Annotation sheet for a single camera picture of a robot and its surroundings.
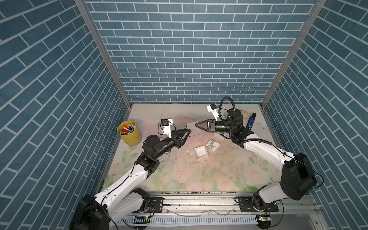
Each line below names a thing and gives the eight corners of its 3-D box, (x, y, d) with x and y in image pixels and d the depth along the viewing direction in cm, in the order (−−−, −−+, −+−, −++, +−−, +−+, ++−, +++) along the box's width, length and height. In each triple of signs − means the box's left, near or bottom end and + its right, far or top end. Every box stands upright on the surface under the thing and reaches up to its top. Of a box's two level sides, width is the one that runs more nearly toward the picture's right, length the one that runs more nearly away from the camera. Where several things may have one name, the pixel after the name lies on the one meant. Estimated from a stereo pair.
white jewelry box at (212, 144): (205, 145, 98) (205, 144, 97) (211, 139, 102) (212, 137, 100) (213, 152, 95) (214, 151, 93) (220, 145, 98) (220, 144, 97)
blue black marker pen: (245, 128, 109) (248, 123, 104) (249, 116, 117) (252, 111, 112) (250, 130, 108) (252, 125, 103) (254, 118, 116) (256, 113, 111)
